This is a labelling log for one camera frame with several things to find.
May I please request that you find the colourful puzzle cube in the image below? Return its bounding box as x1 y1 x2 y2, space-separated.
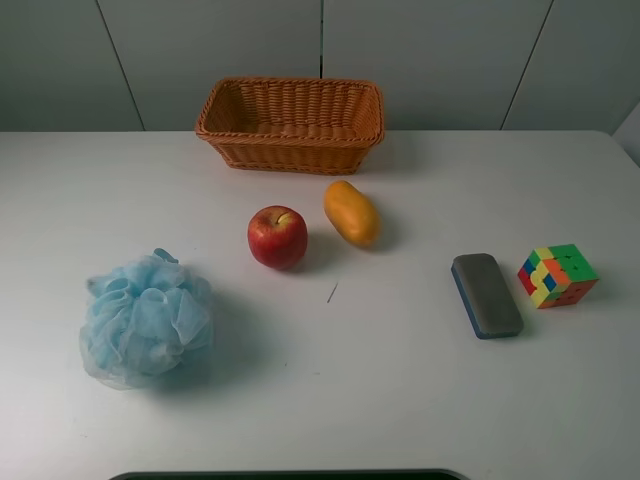
517 244 599 309

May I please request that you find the orange wicker basket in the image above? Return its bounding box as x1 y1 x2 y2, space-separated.
195 77 385 176

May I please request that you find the orange mango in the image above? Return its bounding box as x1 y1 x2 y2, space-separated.
323 181 380 248

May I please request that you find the blue mesh bath loofah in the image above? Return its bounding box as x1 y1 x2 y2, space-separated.
79 248 214 389

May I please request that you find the red apple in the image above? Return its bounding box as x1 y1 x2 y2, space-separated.
247 205 308 270

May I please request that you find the grey blue whiteboard eraser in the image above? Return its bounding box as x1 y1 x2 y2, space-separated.
451 253 524 340

